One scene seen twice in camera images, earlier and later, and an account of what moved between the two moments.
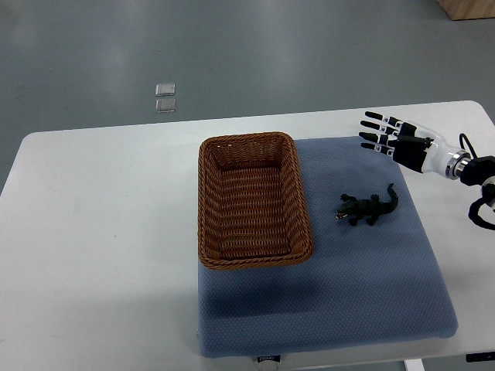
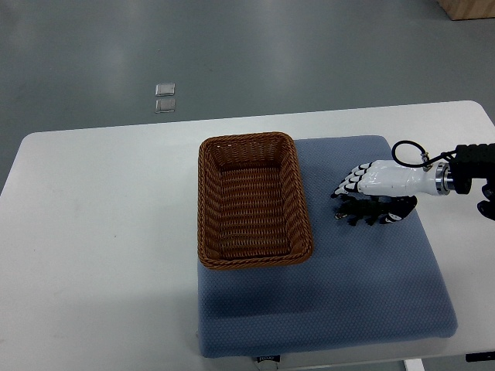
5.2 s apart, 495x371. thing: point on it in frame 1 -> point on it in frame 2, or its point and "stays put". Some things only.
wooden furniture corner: x=468 y=9 stays put
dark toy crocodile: x=369 y=209 stays put
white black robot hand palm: x=438 y=158 -> x=397 y=178
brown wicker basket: x=251 y=205 stays put
